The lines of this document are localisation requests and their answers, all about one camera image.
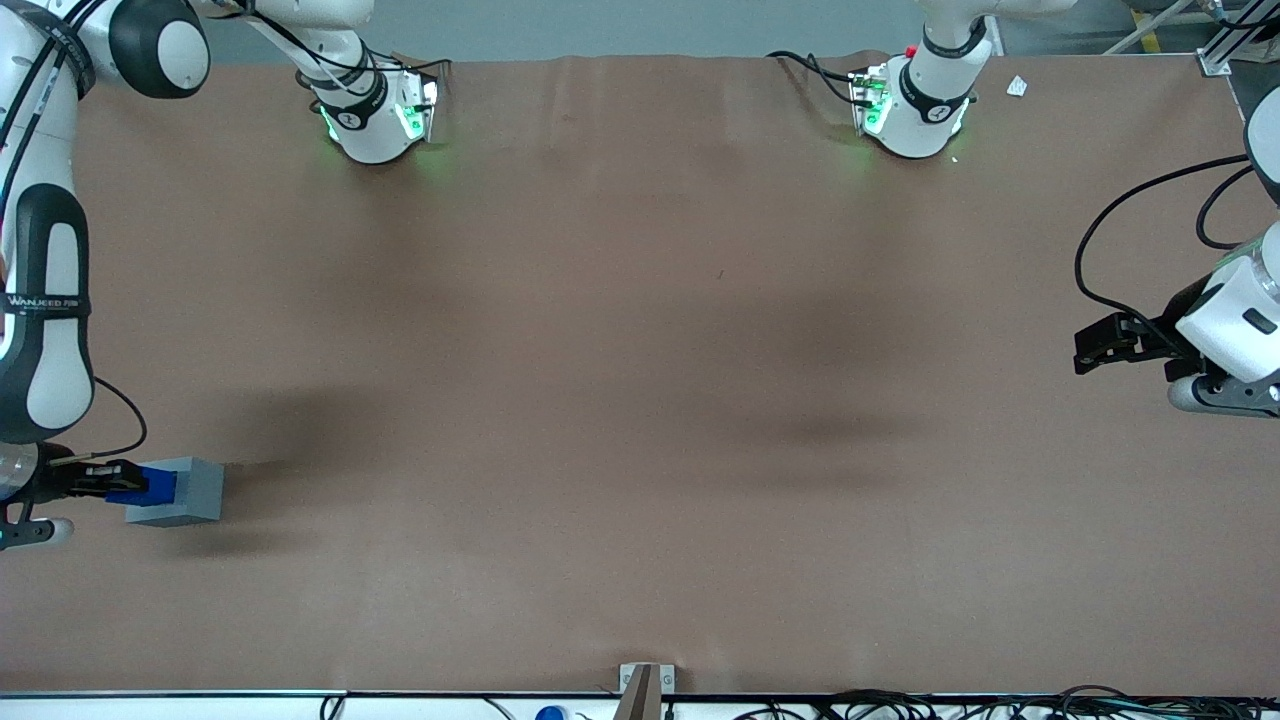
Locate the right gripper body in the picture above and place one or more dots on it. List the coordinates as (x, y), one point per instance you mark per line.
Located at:
(57, 481)

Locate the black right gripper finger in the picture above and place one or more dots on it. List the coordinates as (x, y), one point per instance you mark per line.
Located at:
(100, 470)
(98, 490)

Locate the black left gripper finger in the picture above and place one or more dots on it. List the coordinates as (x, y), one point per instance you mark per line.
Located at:
(1125, 357)
(1108, 332)

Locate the blue plastic part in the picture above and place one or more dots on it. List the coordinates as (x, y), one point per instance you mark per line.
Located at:
(160, 487)

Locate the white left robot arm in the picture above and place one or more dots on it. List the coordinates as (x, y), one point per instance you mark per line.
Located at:
(930, 100)

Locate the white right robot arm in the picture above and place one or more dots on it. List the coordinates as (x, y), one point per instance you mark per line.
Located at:
(50, 300)

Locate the gray base block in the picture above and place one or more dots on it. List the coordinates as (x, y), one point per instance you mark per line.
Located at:
(195, 492)

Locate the white paper scrap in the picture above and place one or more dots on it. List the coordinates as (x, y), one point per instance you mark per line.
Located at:
(1017, 87)

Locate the brown table mat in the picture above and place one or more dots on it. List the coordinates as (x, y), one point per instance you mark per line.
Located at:
(640, 400)

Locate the blue round object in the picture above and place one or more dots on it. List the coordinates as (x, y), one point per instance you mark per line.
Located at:
(550, 713)

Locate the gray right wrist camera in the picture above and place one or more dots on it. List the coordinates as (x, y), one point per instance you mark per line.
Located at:
(35, 533)

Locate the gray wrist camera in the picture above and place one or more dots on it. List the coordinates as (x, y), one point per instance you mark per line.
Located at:
(35, 533)
(1215, 396)

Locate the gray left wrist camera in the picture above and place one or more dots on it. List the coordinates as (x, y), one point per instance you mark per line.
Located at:
(1215, 396)

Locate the white table edge rail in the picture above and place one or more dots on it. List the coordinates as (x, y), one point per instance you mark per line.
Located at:
(200, 708)

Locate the aluminium profile frame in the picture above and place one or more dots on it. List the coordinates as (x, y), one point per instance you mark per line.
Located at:
(1215, 55)

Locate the metal bracket with brown post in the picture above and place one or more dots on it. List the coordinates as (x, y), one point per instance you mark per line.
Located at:
(645, 690)

